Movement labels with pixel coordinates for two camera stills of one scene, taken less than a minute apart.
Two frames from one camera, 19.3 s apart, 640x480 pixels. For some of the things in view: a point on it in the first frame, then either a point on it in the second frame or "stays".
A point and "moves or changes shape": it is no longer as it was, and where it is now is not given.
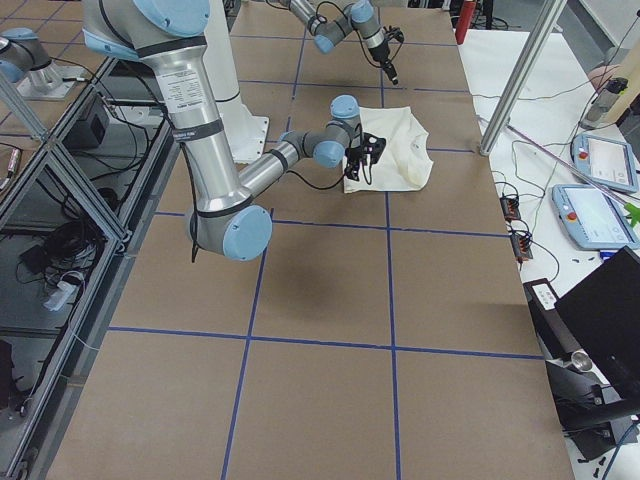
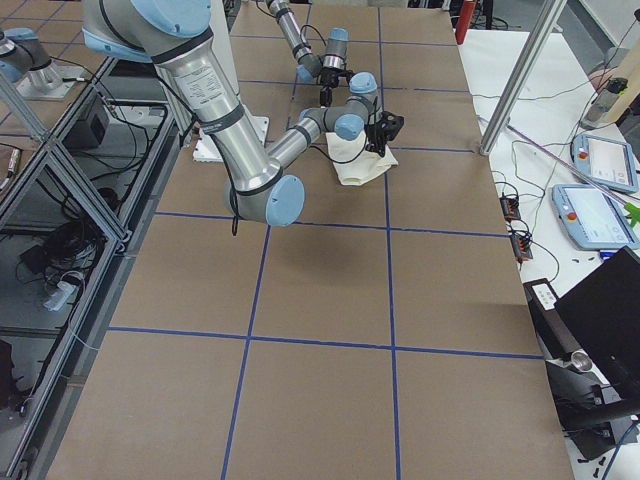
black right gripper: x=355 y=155 -> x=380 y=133
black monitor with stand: x=590 y=338 stays
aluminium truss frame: x=74 y=207 stays
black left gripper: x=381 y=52 -> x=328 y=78
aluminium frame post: x=547 y=20 stays
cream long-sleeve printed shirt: x=405 y=163 moves or changes shape
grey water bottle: x=602 y=102 stays
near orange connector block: x=521 y=247 stays
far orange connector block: x=510 y=208 stays
